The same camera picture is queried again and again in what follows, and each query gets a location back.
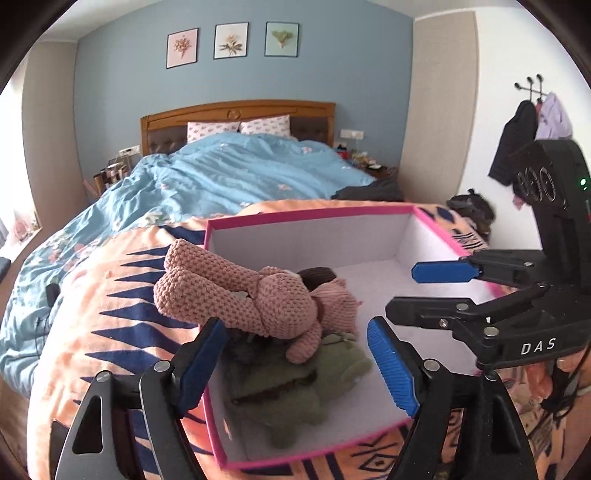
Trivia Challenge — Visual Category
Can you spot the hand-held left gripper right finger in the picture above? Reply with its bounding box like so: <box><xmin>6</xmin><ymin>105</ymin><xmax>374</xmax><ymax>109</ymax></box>
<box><xmin>366</xmin><ymin>316</ymin><xmax>541</xmax><ymax>480</ymax></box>

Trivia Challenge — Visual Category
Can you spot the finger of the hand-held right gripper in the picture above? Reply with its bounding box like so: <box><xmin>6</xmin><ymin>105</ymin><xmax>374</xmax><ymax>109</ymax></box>
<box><xmin>385</xmin><ymin>282</ymin><xmax>552</xmax><ymax>352</ymax></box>
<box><xmin>412</xmin><ymin>249</ymin><xmax>546</xmax><ymax>289</ymax></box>

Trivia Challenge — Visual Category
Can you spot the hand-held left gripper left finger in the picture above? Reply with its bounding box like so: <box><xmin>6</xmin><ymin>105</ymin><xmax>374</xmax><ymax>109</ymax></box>
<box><xmin>44</xmin><ymin>316</ymin><xmax>229</xmax><ymax>480</ymax></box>

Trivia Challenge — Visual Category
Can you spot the pink knitted doll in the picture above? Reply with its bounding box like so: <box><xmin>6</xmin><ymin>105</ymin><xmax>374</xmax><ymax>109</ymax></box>
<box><xmin>153</xmin><ymin>239</ymin><xmax>363</xmax><ymax>364</ymax></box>

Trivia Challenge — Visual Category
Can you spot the pink cardboard box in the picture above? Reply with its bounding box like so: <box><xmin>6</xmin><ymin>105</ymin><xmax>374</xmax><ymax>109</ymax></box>
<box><xmin>198</xmin><ymin>204</ymin><xmax>504</xmax><ymax>470</ymax></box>

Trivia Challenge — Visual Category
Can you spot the dark grey plush toy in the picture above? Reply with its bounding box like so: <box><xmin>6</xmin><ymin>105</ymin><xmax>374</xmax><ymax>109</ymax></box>
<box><xmin>217</xmin><ymin>328</ymin><xmax>278</xmax><ymax>398</ymax></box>

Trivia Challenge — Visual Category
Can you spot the black bag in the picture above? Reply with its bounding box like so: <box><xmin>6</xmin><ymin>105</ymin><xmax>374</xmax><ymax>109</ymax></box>
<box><xmin>445</xmin><ymin>188</ymin><xmax>496</xmax><ymax>236</ymax></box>

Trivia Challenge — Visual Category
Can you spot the green plush toy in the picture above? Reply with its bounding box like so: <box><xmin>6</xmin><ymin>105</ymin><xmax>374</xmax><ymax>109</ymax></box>
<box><xmin>224</xmin><ymin>332</ymin><xmax>374</xmax><ymax>448</ymax></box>

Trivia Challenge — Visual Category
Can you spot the dark clothing pile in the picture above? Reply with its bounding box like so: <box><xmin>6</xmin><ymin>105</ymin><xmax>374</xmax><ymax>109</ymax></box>
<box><xmin>330</xmin><ymin>178</ymin><xmax>406</xmax><ymax>202</ymax></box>

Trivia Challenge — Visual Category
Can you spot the wooden nightstand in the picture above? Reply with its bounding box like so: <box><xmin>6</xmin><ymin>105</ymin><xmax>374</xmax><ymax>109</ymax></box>
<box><xmin>365</xmin><ymin>164</ymin><xmax>400</xmax><ymax>183</ymax></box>

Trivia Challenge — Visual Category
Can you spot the dark hanging jacket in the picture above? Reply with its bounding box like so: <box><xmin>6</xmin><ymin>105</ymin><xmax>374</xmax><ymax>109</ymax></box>
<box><xmin>488</xmin><ymin>99</ymin><xmax>539</xmax><ymax>188</ymax></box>

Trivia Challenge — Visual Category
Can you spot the orange patterned blanket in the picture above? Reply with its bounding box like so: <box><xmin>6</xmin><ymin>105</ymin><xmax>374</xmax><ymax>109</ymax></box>
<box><xmin>25</xmin><ymin>200</ymin><xmax>591</xmax><ymax>480</ymax></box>

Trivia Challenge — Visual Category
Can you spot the purple hanging garment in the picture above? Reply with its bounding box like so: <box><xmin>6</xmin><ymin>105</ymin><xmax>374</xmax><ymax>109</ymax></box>
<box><xmin>534</xmin><ymin>91</ymin><xmax>574</xmax><ymax>141</ymax></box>

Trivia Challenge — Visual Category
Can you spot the blue floral duvet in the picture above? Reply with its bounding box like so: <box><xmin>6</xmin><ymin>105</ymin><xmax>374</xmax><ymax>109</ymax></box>
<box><xmin>0</xmin><ymin>131</ymin><xmax>377</xmax><ymax>398</ymax></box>

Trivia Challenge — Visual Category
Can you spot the row of cosmetic bottles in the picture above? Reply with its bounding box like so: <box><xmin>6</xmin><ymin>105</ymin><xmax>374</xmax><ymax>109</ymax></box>
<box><xmin>91</xmin><ymin>156</ymin><xmax>134</xmax><ymax>195</ymax></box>

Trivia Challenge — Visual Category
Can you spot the white patterned pillow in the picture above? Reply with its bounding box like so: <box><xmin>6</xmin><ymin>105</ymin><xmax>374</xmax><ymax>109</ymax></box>
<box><xmin>239</xmin><ymin>114</ymin><xmax>293</xmax><ymax>138</ymax></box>
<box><xmin>187</xmin><ymin>121</ymin><xmax>241</xmax><ymax>144</ymax></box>

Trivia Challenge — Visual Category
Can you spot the wooden bed headboard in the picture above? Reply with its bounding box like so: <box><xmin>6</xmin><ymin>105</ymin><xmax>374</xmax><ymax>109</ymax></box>
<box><xmin>140</xmin><ymin>100</ymin><xmax>337</xmax><ymax>158</ymax></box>

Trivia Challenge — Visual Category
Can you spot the green framed plant picture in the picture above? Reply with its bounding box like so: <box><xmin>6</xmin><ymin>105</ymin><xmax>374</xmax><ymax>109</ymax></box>
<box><xmin>264</xmin><ymin>20</ymin><xmax>298</xmax><ymax>58</ymax></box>

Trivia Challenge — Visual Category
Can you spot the cream framed flower picture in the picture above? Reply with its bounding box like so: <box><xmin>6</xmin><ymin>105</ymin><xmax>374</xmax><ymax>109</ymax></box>
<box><xmin>213</xmin><ymin>21</ymin><xmax>249</xmax><ymax>60</ymax></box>

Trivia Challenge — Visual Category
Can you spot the pink framed flower picture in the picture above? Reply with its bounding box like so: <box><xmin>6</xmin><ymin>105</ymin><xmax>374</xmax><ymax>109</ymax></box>
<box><xmin>166</xmin><ymin>28</ymin><xmax>200</xmax><ymax>70</ymax></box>

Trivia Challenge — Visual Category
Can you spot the black wall hook rack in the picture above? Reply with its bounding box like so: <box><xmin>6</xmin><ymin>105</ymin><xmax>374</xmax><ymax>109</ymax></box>
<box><xmin>515</xmin><ymin>73</ymin><xmax>555</xmax><ymax>100</ymax></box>

